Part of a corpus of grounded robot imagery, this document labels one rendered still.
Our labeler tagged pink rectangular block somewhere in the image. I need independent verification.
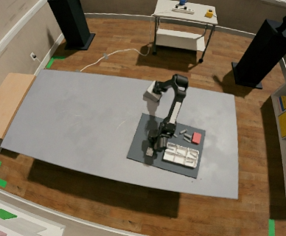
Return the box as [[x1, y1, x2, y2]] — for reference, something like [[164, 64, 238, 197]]
[[192, 133, 201, 144]]

